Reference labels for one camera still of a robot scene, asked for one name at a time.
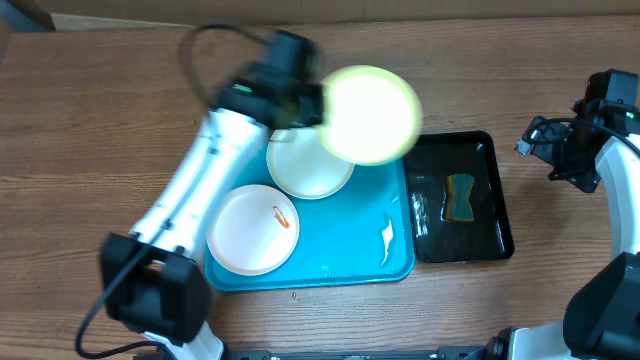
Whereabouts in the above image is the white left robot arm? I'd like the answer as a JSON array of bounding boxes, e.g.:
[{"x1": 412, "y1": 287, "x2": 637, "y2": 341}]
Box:
[{"x1": 75, "y1": 63, "x2": 322, "y2": 359}]

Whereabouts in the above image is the blue plastic tray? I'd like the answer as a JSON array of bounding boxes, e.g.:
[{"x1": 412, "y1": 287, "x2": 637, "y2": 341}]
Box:
[{"x1": 204, "y1": 160, "x2": 415, "y2": 292}]

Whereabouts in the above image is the black water tray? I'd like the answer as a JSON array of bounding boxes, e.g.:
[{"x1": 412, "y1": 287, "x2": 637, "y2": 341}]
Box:
[{"x1": 403, "y1": 131, "x2": 515, "y2": 263}]

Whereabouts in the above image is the yellow-green rimmed plate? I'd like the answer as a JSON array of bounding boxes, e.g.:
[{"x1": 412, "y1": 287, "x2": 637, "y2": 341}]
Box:
[{"x1": 318, "y1": 65, "x2": 422, "y2": 166}]

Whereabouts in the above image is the pink rimmed white plate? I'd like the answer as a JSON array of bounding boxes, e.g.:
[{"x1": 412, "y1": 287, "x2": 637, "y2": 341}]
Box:
[{"x1": 207, "y1": 184, "x2": 300, "y2": 276}]

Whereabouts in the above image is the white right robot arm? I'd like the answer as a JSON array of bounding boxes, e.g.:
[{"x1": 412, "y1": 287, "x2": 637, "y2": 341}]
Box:
[{"x1": 467, "y1": 110, "x2": 639, "y2": 360}]

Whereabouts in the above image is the white plate with sauce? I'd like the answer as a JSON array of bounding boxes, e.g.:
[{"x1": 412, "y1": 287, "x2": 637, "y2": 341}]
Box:
[{"x1": 266, "y1": 128, "x2": 355, "y2": 200}]

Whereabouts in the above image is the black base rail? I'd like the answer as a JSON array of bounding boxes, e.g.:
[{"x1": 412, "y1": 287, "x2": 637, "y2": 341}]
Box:
[{"x1": 134, "y1": 345, "x2": 486, "y2": 360}]

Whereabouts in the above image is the green yellow sponge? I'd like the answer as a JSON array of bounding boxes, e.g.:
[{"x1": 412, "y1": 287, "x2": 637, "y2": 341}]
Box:
[{"x1": 444, "y1": 174, "x2": 475, "y2": 223}]

